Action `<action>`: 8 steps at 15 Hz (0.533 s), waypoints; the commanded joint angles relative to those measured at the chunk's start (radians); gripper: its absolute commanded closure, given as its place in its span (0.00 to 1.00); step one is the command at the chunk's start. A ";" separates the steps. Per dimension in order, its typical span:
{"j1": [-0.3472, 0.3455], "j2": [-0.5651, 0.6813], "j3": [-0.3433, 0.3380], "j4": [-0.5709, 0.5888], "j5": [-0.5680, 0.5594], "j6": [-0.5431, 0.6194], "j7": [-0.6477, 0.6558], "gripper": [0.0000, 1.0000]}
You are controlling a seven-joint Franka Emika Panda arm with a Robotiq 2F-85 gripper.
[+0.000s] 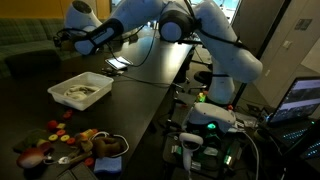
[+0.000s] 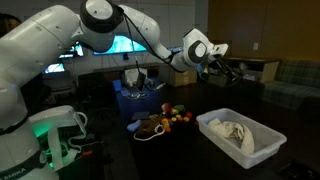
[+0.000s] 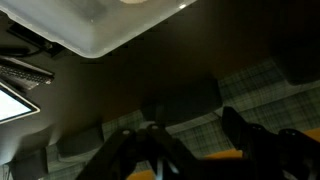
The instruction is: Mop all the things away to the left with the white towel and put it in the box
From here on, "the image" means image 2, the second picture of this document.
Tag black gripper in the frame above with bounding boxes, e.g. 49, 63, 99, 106
208, 54, 242, 85

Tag white terry towel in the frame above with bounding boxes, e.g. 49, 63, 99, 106
207, 117, 256, 155

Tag green toy piece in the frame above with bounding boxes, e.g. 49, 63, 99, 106
173, 104, 187, 113

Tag brown plush toy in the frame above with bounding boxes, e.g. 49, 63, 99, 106
135, 119, 164, 138

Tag blue soft toy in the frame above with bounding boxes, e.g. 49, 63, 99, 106
126, 119, 143, 133

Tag wooden shelf cabinet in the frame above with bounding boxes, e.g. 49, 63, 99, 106
199, 55, 281, 88

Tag plaid sofa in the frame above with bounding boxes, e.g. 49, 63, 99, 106
261, 59, 320, 111

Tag white plastic bin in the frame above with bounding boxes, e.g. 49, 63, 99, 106
195, 107, 288, 170

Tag white plastic bag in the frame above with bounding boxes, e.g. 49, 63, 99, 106
124, 67, 148, 86

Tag black office chair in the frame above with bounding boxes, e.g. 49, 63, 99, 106
77, 71, 116, 114

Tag small desk monitor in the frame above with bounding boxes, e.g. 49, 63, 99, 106
44, 62, 67, 74

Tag white looped cable green clips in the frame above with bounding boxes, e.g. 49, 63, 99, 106
126, 91, 150, 100

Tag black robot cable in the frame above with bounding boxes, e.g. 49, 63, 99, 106
121, 6, 176, 81

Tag large wall monitor blue picture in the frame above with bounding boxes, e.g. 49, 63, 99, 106
92, 34, 148, 57

